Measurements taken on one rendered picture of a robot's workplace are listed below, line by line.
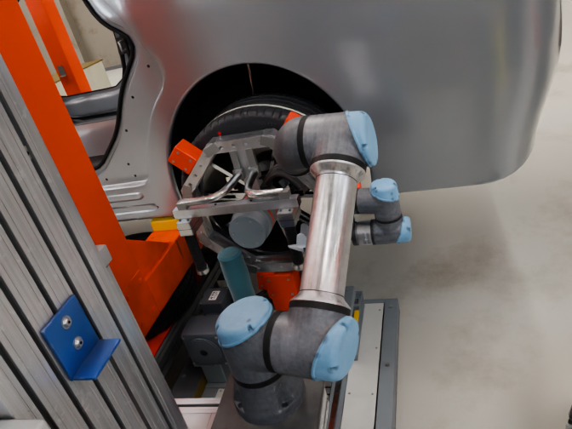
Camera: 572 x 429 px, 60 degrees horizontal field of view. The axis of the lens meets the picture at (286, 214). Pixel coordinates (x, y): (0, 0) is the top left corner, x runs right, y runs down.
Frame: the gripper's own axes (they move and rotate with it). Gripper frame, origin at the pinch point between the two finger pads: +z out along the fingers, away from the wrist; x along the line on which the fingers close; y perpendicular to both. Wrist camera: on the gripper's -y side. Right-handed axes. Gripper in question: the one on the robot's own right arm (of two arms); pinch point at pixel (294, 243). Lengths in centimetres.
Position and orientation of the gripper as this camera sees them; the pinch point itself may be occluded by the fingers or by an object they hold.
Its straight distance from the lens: 152.6
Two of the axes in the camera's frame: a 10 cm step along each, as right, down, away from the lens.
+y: -2.3, -8.6, -4.6
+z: -9.5, 0.9, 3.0
